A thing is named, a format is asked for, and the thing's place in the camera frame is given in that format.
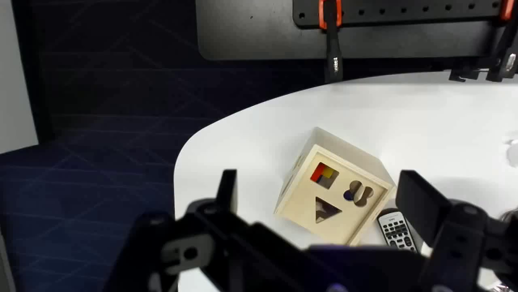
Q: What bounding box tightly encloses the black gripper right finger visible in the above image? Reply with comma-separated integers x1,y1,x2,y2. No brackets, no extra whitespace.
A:
394,168,456,248

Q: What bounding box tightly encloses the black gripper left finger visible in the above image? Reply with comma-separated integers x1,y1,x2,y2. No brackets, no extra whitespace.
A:
213,168,239,219

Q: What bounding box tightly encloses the grey remote control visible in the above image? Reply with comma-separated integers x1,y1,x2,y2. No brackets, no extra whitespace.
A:
375,207,420,253

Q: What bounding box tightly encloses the wooden shape sorter box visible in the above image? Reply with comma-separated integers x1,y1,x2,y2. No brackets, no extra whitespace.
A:
273,126,396,248

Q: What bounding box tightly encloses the black mounting base board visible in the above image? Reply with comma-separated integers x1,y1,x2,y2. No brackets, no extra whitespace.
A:
195,0,518,61

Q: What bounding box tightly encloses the black orange bar clamp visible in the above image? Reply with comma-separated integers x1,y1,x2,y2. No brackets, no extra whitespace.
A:
315,0,346,84
446,0,518,84

